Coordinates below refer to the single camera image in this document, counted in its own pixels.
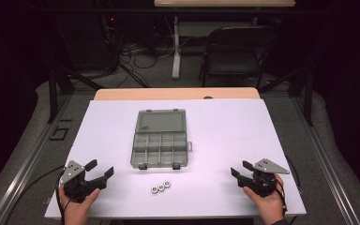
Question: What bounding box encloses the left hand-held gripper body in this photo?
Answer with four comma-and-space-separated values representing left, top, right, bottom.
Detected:
59, 159, 92, 203

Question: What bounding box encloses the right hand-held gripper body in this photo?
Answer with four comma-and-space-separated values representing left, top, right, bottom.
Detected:
243, 157, 291, 199

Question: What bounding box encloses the person's left hand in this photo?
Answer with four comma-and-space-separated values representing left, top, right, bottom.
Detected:
58, 184, 101, 225

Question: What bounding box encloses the person's right hand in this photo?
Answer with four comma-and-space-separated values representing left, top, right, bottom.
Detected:
242, 173, 286, 225

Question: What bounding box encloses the white table board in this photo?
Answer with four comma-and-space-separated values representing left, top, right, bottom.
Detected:
44, 98, 308, 220

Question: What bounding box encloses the grey plastic compartment box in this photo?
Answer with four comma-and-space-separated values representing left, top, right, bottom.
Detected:
129, 108, 194, 171

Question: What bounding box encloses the light wooden table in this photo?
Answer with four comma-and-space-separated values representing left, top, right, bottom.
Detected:
93, 86, 262, 101

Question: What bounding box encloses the black folding chair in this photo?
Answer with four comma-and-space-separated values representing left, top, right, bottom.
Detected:
199, 25, 281, 90

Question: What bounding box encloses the white-legged background table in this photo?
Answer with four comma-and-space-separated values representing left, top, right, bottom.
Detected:
153, 0, 296, 81

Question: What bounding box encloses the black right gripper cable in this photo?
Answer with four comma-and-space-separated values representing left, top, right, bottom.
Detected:
271, 155, 304, 225

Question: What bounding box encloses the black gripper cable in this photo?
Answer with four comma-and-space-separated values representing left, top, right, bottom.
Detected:
271, 155, 304, 225
3, 164, 73, 225

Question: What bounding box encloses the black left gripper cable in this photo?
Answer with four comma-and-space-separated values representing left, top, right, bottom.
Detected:
3, 164, 73, 225

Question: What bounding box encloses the aluminium floor rail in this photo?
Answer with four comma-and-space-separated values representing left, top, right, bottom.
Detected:
0, 93, 73, 225
292, 93, 360, 225

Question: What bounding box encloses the black metal stand frame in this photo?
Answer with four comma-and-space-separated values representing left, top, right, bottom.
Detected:
258, 60, 316, 128
45, 18, 105, 125

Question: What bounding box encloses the tangle of floor cables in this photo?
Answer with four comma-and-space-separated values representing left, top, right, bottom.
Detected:
104, 15, 176, 89

